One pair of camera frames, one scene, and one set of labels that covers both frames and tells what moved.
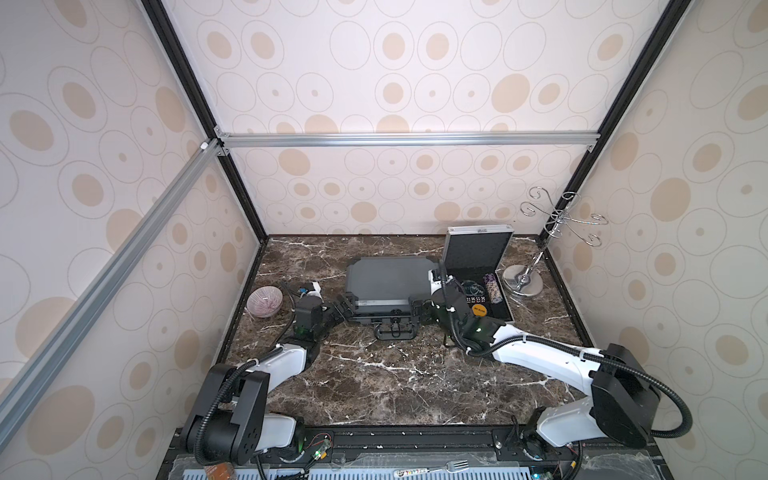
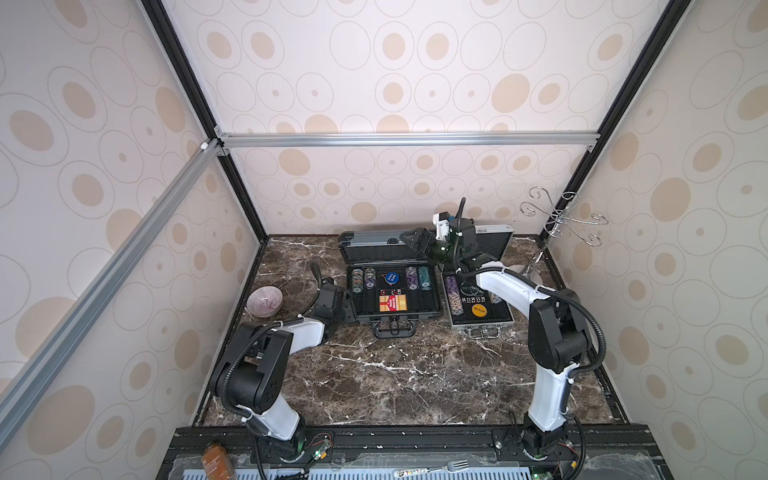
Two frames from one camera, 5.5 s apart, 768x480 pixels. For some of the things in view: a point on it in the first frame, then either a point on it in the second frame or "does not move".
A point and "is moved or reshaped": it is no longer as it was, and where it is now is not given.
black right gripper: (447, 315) → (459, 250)
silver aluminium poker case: (472, 255) does not move
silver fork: (451, 466) does not move
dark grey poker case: (384, 286) is moved or reshaped
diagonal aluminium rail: (16, 393) does not move
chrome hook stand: (524, 281) does not move
